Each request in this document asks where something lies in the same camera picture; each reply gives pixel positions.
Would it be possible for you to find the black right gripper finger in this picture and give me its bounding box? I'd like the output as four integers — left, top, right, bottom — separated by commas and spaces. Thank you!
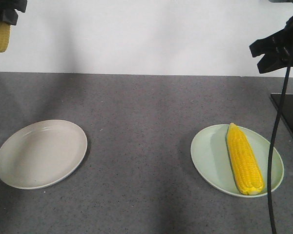
257, 54, 289, 74
249, 29, 287, 58

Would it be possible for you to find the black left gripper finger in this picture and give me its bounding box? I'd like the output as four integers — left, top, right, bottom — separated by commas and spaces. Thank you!
0, 0, 27, 25

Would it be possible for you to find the light green round plate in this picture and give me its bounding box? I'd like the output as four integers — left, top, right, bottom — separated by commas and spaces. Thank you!
190, 124, 270, 198

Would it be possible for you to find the beige round plate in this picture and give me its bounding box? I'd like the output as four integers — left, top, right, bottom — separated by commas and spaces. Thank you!
0, 119, 88, 190

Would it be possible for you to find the black cable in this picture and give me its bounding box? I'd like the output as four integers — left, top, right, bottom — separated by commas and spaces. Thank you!
267, 14, 293, 234

